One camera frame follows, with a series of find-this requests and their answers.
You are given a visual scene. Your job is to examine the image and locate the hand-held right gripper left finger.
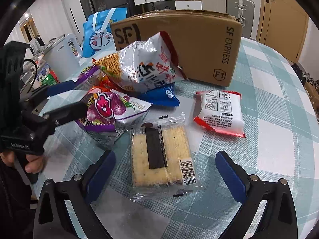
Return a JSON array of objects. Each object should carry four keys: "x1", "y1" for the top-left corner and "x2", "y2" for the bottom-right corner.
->
[{"x1": 33, "y1": 150, "x2": 120, "y2": 239}]

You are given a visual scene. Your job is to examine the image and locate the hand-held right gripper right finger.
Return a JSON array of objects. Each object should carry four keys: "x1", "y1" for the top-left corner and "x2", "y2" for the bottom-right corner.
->
[{"x1": 215, "y1": 151, "x2": 298, "y2": 239}]

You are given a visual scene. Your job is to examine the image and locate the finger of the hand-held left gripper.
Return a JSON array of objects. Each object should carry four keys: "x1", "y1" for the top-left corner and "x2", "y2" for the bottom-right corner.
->
[
  {"x1": 42, "y1": 101, "x2": 88, "y2": 128},
  {"x1": 30, "y1": 80, "x2": 78, "y2": 102}
]

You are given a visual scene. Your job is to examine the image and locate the large purple snack bag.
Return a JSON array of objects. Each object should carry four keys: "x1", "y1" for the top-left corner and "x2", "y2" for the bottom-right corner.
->
[{"x1": 76, "y1": 87, "x2": 153, "y2": 150}]

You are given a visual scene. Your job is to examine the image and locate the white red-edged packet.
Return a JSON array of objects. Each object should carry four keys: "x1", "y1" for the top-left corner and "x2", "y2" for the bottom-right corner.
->
[{"x1": 193, "y1": 90, "x2": 246, "y2": 138}]

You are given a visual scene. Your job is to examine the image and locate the clear cracker packet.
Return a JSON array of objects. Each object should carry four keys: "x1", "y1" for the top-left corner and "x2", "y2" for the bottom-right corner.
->
[{"x1": 128, "y1": 116, "x2": 206, "y2": 202}]

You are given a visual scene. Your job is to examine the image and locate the white noodle snack bag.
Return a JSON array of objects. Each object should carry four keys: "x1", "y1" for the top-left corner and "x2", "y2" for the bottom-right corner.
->
[{"x1": 93, "y1": 31, "x2": 186, "y2": 92}]

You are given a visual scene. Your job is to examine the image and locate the brown cardboard box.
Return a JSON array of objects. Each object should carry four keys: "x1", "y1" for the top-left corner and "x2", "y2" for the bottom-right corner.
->
[{"x1": 110, "y1": 9, "x2": 243, "y2": 87}]

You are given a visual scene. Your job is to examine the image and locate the person's left forearm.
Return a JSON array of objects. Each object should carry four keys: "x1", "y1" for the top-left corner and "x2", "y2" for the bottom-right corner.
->
[{"x1": 0, "y1": 164, "x2": 40, "y2": 239}]

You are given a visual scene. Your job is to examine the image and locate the person's left hand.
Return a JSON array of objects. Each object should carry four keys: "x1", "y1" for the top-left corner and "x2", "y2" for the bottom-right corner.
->
[{"x1": 0, "y1": 152, "x2": 46, "y2": 175}]

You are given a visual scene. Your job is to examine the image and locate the green carton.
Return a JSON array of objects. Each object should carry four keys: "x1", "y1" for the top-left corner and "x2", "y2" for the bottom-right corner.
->
[{"x1": 37, "y1": 68, "x2": 60, "y2": 85}]

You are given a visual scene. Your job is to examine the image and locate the white appliance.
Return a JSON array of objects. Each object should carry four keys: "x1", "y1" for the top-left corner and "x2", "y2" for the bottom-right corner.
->
[{"x1": 42, "y1": 33, "x2": 83, "y2": 82}]

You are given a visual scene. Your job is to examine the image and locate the blue cartoon gift bag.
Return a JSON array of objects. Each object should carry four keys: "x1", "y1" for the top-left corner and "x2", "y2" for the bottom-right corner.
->
[{"x1": 82, "y1": 7, "x2": 128, "y2": 58}]

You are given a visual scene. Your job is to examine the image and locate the blue cookie packet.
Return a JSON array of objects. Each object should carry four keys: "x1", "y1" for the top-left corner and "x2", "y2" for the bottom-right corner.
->
[{"x1": 136, "y1": 83, "x2": 180, "y2": 107}]

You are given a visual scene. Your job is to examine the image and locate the dark patterned cloth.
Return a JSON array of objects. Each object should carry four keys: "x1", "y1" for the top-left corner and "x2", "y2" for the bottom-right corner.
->
[{"x1": 291, "y1": 63, "x2": 319, "y2": 97}]

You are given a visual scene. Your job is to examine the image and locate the wooden door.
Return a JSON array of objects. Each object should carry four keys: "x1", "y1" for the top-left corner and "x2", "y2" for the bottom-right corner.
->
[{"x1": 257, "y1": 0, "x2": 309, "y2": 66}]

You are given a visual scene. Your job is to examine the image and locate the silver suitcase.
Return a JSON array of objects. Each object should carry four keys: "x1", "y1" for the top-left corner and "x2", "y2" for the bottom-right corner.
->
[{"x1": 226, "y1": 0, "x2": 255, "y2": 38}]

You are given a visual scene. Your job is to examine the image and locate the white suitcase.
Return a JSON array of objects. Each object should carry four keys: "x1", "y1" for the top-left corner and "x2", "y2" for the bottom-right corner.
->
[{"x1": 201, "y1": 0, "x2": 227, "y2": 14}]

